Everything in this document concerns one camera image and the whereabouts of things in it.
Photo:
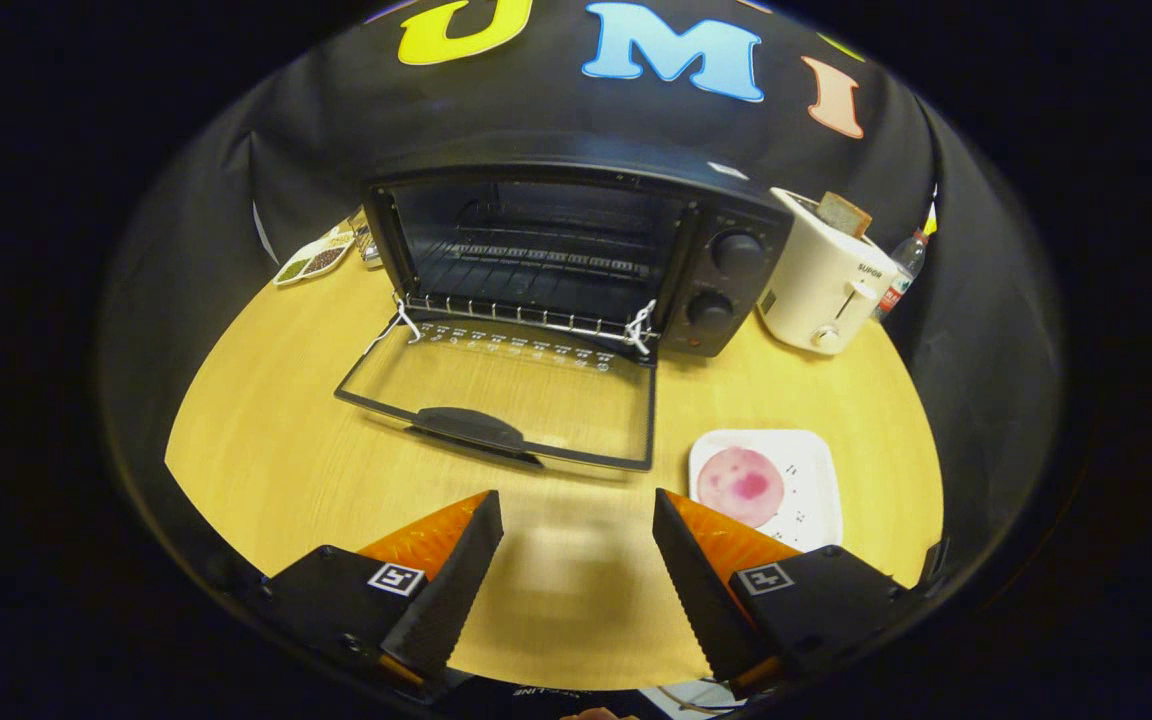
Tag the white pop-up toaster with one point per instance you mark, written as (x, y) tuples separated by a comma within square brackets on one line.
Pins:
[(821, 285)]

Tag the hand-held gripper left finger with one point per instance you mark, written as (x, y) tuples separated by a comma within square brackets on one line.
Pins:
[(451, 590)]

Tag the black backdrop cloth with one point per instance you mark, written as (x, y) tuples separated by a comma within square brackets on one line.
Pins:
[(336, 120)]

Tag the black toaster oven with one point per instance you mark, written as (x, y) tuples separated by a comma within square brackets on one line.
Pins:
[(726, 290)]

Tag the pink ham slice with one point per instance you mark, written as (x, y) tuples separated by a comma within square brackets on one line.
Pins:
[(741, 487)]

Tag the brown bread slice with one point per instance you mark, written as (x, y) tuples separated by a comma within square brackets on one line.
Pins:
[(844, 214)]

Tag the white divided snack dish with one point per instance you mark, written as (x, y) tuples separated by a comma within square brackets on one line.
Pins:
[(314, 258)]

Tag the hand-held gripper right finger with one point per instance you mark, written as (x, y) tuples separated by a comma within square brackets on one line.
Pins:
[(701, 590)]

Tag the clear water bottle red label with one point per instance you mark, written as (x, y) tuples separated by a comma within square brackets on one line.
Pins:
[(904, 272)]

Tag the white square plate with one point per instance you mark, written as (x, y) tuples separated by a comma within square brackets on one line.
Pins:
[(811, 480)]

